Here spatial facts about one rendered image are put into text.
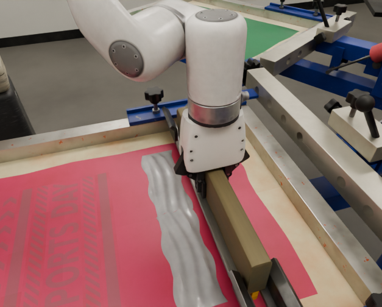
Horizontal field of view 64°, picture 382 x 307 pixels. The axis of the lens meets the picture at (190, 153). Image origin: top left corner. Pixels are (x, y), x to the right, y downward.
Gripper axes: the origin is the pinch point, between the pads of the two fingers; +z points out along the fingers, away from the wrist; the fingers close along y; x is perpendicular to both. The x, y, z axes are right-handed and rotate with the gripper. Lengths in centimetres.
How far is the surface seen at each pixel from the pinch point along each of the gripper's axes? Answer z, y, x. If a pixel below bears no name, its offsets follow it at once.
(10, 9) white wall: 60, 111, -380
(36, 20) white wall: 75, 88, -380
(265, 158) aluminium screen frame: 4.3, -14.9, -7.2
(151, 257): 6.0, 13.1, 7.7
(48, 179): 6.0, 30.7, -16.6
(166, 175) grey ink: 5.7, 6.5, -9.8
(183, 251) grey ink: 5.6, 7.7, 8.4
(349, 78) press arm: 9, -61, -39
